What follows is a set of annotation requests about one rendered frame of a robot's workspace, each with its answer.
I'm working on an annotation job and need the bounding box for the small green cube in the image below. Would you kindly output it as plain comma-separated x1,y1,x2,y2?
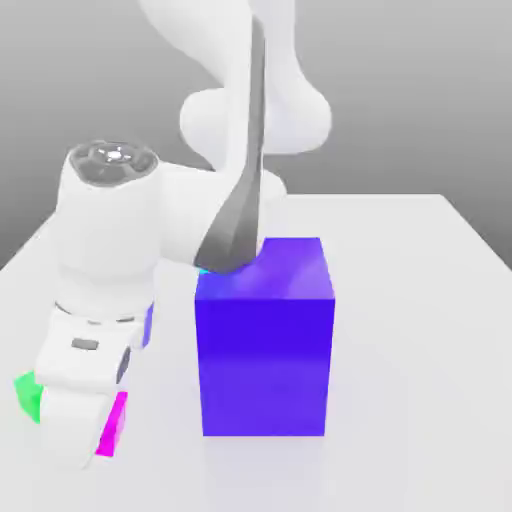
13,370,44,425

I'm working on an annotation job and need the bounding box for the small magenta cube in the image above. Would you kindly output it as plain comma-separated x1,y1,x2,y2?
94,390,130,458

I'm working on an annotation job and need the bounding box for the large blue box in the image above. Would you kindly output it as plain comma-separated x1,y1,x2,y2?
194,237,336,438

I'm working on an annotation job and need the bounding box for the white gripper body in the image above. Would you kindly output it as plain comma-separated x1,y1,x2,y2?
38,384,118,471

